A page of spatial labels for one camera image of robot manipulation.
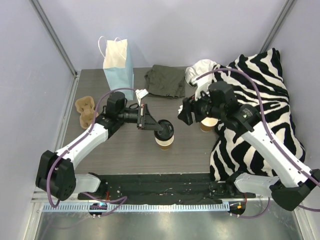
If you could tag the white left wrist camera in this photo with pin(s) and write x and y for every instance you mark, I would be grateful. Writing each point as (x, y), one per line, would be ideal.
(141, 93)

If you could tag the light blue paper bag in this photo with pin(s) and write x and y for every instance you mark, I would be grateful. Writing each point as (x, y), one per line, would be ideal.
(117, 65)

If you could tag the brown paper coffee cup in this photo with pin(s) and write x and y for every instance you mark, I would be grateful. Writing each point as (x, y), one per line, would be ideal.
(165, 144)

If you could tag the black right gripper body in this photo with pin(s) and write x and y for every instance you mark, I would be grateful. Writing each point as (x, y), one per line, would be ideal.
(191, 109)

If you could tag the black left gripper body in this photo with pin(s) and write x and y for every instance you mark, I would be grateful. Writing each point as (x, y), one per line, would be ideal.
(141, 116)

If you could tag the brown cardboard cup carrier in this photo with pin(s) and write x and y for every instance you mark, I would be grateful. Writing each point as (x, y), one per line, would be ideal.
(86, 107)

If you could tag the white bucket hat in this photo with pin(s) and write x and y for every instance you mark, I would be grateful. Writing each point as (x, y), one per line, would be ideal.
(200, 67)

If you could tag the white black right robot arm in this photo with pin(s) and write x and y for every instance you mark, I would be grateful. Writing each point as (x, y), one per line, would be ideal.
(293, 181)

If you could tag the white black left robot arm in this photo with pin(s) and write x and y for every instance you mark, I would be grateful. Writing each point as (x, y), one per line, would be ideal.
(56, 172)

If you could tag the zebra striped blanket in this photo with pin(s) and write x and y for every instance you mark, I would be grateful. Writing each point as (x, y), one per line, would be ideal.
(231, 153)

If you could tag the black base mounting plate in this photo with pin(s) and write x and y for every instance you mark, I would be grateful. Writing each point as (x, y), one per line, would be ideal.
(167, 189)

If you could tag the white slotted cable duct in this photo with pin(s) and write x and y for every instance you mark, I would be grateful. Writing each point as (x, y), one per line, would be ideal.
(131, 208)

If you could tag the olive green folded cloth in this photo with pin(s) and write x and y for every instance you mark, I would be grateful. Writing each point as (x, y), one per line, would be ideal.
(165, 81)

